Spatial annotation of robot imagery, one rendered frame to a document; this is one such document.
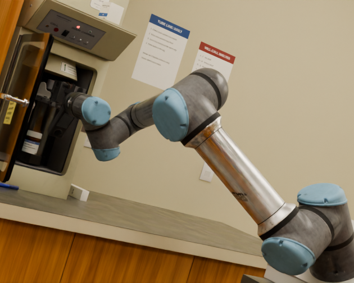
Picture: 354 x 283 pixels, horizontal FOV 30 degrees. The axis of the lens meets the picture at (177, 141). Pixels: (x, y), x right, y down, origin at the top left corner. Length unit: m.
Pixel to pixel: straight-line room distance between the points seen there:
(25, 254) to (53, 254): 0.08
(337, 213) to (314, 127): 1.81
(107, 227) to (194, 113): 0.52
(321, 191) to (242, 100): 1.46
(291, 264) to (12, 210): 0.72
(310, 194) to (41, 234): 0.73
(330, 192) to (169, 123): 0.43
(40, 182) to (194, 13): 1.13
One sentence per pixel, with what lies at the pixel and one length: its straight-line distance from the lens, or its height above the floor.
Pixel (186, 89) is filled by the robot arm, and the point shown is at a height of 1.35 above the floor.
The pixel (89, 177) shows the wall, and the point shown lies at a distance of 2.71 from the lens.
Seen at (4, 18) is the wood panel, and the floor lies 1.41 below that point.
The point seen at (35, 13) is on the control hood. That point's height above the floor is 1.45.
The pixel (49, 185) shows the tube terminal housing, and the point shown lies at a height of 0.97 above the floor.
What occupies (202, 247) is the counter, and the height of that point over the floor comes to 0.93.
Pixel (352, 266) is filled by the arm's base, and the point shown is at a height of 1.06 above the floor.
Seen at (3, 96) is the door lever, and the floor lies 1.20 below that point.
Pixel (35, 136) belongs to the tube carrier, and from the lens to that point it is 2.12.
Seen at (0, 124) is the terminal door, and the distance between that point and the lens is 1.94.
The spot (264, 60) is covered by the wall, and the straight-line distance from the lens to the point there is 3.16.
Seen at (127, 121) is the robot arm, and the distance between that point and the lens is 1.95.
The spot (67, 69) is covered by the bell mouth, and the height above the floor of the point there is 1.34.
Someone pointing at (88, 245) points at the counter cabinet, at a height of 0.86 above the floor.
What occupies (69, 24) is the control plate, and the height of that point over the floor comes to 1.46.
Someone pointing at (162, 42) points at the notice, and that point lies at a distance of 2.80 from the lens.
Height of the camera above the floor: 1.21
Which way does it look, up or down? level
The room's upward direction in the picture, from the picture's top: 18 degrees clockwise
